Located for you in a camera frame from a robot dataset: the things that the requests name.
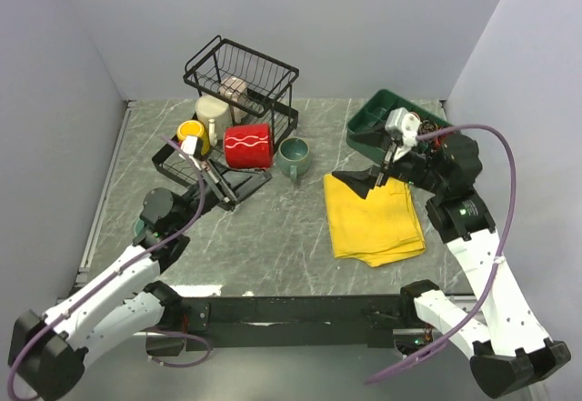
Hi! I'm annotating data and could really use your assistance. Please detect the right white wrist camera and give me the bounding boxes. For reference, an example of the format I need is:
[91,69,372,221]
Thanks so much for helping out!
[385,107,421,162]

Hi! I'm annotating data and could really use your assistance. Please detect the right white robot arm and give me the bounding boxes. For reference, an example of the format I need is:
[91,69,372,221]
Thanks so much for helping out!
[334,126,571,399]

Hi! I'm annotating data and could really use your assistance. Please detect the brown patterned rolled item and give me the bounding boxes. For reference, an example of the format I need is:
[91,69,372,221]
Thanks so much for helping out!
[418,120,440,142]

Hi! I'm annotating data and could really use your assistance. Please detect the small teal cup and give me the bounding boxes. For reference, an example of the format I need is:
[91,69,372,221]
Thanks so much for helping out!
[134,219,145,236]

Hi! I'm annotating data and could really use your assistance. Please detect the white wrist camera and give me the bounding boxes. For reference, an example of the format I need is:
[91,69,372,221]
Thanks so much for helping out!
[385,107,421,162]
[179,135,204,166]

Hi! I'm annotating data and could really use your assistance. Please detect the green compartment tray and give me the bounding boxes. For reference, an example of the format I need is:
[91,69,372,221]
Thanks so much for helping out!
[346,89,450,165]

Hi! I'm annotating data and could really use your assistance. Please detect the red cup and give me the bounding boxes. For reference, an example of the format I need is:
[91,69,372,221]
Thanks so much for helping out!
[223,124,274,169]

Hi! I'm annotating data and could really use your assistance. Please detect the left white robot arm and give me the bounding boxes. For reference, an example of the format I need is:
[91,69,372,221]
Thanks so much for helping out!
[7,159,271,400]

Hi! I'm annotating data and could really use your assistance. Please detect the aluminium frame rail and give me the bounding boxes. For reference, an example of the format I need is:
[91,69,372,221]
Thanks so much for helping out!
[70,100,135,294]

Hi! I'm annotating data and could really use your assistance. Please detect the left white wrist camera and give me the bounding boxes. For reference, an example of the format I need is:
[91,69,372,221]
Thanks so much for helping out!
[179,135,204,166]

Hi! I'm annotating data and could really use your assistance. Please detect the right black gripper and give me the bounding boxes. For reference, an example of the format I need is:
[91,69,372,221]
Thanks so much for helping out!
[332,118,447,198]

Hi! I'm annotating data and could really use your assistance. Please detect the white mug green interior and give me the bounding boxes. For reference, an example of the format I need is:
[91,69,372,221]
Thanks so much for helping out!
[195,95,233,146]

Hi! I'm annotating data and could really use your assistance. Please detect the yellow folded cloth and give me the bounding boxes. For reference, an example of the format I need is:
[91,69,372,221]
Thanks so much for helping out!
[323,174,426,267]

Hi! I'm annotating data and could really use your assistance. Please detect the black wire dish rack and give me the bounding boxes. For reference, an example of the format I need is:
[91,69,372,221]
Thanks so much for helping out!
[152,35,300,213]

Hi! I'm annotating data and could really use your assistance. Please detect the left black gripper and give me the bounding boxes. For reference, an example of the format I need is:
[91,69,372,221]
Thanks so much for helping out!
[172,155,271,231]

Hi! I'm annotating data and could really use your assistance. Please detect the black front base beam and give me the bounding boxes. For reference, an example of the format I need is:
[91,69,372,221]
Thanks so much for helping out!
[184,295,426,348]

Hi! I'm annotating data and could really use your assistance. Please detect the speckled blue-green mug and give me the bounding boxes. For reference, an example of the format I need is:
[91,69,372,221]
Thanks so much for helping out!
[276,137,313,183]

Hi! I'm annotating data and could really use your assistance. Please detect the pink mug lilac interior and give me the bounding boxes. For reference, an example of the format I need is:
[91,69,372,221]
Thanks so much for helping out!
[219,75,247,124]

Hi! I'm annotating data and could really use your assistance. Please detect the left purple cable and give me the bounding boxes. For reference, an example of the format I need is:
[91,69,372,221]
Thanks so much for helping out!
[6,135,215,401]

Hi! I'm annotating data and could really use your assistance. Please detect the yellow enamel mug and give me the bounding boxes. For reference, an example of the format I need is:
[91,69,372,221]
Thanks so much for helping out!
[176,119,211,155]

